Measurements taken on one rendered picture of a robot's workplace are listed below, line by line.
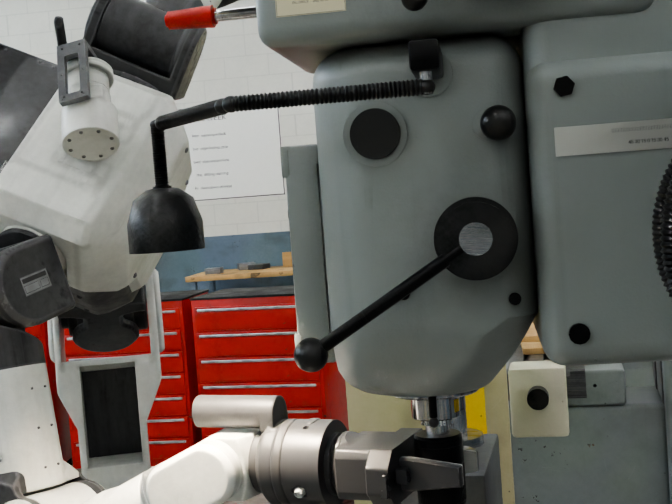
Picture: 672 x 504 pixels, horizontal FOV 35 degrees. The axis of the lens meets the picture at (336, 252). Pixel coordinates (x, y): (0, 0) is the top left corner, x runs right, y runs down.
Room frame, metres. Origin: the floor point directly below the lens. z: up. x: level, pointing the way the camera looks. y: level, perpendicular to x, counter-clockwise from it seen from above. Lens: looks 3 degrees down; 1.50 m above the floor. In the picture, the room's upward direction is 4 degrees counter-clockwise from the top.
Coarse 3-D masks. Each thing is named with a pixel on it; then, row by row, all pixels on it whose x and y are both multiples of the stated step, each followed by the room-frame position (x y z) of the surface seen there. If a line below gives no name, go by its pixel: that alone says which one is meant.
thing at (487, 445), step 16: (480, 432) 1.45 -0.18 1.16; (480, 448) 1.41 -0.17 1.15; (496, 448) 1.45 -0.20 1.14; (480, 464) 1.33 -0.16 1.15; (496, 464) 1.43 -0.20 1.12; (480, 480) 1.28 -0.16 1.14; (496, 480) 1.42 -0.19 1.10; (416, 496) 1.30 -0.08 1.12; (480, 496) 1.28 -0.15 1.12; (496, 496) 1.40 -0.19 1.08
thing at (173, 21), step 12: (168, 12) 1.15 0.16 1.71; (180, 12) 1.14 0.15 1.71; (192, 12) 1.14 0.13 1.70; (204, 12) 1.13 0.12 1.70; (216, 12) 1.14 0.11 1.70; (228, 12) 1.14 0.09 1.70; (240, 12) 1.13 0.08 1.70; (252, 12) 1.13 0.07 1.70; (168, 24) 1.14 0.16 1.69; (180, 24) 1.14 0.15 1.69; (192, 24) 1.14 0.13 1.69; (204, 24) 1.14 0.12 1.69; (216, 24) 1.14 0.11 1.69
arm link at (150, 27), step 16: (112, 0) 1.47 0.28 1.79; (128, 0) 1.47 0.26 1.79; (160, 0) 1.51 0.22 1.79; (176, 0) 1.51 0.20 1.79; (192, 0) 1.54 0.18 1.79; (112, 16) 1.46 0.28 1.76; (128, 16) 1.46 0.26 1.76; (144, 16) 1.46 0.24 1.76; (160, 16) 1.47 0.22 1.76; (112, 32) 1.46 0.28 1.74; (128, 32) 1.46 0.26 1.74; (144, 32) 1.46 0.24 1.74; (160, 32) 1.46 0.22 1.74; (176, 32) 1.46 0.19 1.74; (112, 48) 1.47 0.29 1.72; (128, 48) 1.47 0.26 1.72; (144, 48) 1.46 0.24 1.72; (160, 48) 1.46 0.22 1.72; (176, 48) 1.46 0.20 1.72; (144, 64) 1.48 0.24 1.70; (160, 64) 1.47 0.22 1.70
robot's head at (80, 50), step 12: (60, 48) 1.28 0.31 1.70; (72, 48) 1.27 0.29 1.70; (84, 48) 1.27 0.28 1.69; (60, 60) 1.27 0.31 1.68; (72, 60) 1.28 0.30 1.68; (84, 60) 1.26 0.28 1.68; (96, 60) 1.28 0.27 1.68; (60, 72) 1.26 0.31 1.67; (84, 72) 1.25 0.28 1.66; (60, 84) 1.25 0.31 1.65; (84, 84) 1.24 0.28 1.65; (60, 96) 1.24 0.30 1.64; (72, 96) 1.23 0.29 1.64; (84, 96) 1.23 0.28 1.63
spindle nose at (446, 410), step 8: (416, 400) 1.00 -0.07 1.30; (424, 400) 1.00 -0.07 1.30; (440, 400) 0.99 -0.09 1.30; (448, 400) 1.00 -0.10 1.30; (416, 408) 1.00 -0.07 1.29; (424, 408) 1.00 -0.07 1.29; (440, 408) 0.99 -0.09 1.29; (448, 408) 0.99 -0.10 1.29; (416, 416) 1.00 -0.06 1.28; (424, 416) 1.00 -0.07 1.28; (440, 416) 0.99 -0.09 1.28; (448, 416) 0.99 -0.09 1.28; (456, 416) 1.00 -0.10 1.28
